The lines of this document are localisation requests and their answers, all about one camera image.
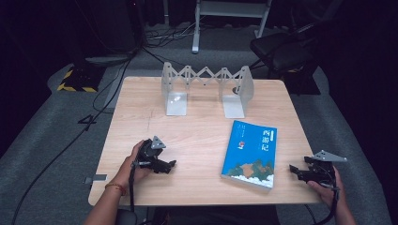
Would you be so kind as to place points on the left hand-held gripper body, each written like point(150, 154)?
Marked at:
point(149, 154)

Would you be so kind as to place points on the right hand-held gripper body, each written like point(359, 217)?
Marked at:
point(322, 175)

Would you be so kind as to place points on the blue book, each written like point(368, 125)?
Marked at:
point(250, 154)

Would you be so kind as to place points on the person's right hand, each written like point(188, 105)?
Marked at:
point(334, 195)

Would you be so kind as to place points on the person's left hand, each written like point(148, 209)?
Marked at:
point(130, 172)

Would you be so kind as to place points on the grey tape strip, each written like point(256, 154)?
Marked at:
point(96, 178)

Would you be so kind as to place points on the white expandable bookend rack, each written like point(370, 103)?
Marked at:
point(205, 78)

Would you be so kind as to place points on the yellow black striped base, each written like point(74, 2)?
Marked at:
point(82, 82)

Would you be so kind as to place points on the black folding chair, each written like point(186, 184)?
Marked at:
point(281, 51)

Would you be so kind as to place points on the white metal stand frame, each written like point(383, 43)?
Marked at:
point(196, 31)

